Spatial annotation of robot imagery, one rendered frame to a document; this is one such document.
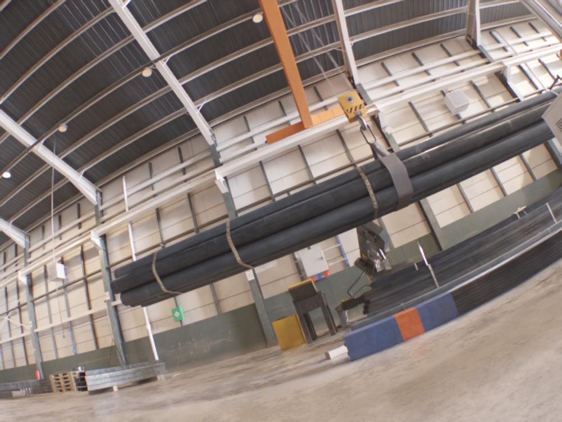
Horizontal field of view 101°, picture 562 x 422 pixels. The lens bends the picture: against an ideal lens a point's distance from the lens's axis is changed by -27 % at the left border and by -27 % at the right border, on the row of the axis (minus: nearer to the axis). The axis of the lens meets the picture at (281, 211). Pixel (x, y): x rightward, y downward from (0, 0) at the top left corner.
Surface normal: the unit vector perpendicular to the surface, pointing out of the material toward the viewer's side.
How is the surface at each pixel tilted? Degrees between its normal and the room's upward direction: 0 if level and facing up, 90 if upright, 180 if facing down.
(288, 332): 90
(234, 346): 90
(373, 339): 90
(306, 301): 90
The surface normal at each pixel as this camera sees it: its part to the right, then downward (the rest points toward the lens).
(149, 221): -0.23, -0.29
